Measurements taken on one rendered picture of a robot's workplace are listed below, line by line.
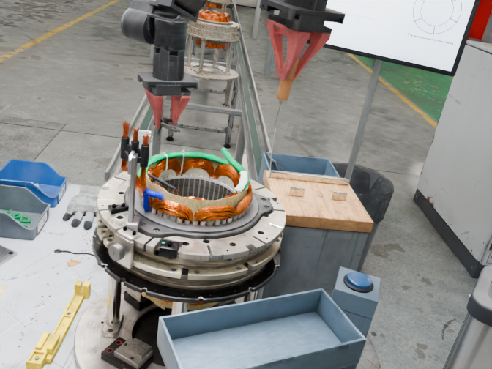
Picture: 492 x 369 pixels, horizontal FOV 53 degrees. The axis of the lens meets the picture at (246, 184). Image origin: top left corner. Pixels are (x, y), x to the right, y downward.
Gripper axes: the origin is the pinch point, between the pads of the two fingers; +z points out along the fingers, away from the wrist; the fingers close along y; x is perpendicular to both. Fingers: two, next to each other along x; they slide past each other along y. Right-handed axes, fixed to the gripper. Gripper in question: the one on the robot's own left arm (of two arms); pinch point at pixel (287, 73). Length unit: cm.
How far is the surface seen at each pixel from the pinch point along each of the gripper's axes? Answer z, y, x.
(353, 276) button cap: 29.5, -11.8, 14.1
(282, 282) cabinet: 44.2, -14.8, -1.8
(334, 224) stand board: 29.2, -20.5, 1.7
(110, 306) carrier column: 50, 15, -16
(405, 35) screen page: 4, -97, -47
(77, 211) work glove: 59, 4, -61
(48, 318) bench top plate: 59, 23, -26
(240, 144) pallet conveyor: 92, -125, -145
